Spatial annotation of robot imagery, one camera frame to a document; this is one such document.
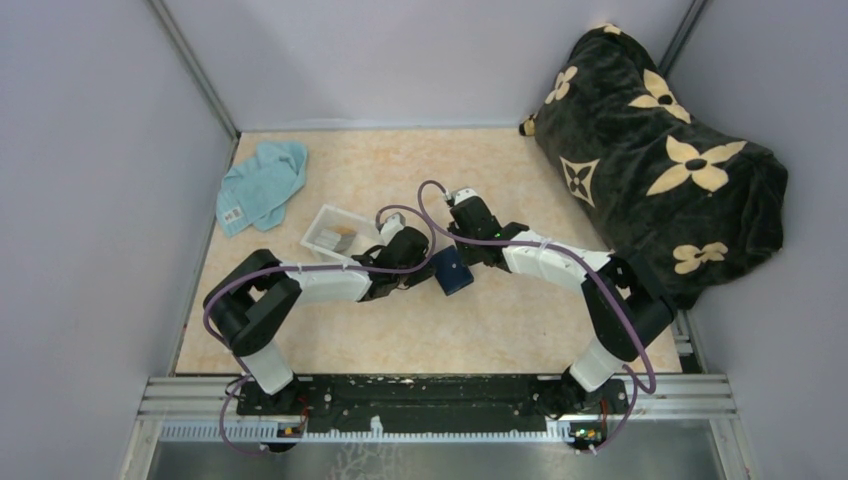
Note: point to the light blue towel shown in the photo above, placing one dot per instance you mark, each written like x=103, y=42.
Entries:
x=254, y=193

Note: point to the aluminium frame rail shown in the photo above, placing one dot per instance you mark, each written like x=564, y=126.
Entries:
x=204, y=408

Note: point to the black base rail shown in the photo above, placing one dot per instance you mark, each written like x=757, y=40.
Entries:
x=498, y=403

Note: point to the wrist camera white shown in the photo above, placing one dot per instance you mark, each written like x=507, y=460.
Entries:
x=458, y=196
x=392, y=225

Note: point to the stack of grey cards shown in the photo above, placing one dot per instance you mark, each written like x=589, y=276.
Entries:
x=336, y=238

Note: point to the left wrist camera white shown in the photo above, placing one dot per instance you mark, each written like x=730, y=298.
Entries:
x=392, y=225

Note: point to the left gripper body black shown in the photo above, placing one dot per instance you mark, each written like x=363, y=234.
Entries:
x=414, y=278

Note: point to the black floral blanket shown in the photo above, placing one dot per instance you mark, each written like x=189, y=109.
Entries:
x=703, y=207

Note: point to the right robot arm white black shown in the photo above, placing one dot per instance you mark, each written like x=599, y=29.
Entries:
x=628, y=305

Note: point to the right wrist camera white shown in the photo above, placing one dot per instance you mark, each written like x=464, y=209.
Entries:
x=458, y=196

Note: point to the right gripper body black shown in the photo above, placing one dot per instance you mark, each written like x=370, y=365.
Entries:
x=468, y=252

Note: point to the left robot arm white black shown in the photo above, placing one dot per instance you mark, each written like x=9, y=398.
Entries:
x=249, y=306

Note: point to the navy blue card holder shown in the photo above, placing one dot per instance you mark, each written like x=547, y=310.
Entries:
x=450, y=272

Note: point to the white plastic card tray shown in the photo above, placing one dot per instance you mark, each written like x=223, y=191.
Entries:
x=328, y=216

